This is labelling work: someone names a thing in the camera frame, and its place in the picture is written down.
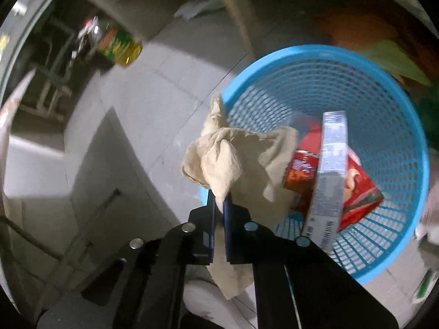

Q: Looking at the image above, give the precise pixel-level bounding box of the blue plastic mesh basket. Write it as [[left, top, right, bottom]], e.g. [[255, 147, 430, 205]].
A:
[[222, 45, 429, 284]]

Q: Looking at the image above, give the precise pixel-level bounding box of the red snack package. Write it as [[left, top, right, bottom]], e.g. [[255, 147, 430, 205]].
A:
[[283, 122, 384, 231]]

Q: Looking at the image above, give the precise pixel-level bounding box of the yellow cooking oil bottle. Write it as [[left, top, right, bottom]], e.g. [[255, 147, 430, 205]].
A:
[[72, 16, 143, 67]]

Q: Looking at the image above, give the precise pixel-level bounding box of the white shoe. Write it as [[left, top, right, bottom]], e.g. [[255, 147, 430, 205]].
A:
[[183, 265, 258, 329]]

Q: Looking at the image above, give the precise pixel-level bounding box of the blue white carton box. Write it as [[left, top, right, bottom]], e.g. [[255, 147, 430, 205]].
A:
[[302, 111, 347, 254]]

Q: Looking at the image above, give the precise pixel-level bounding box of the beige paper napkin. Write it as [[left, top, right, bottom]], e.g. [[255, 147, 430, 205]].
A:
[[181, 93, 299, 300]]

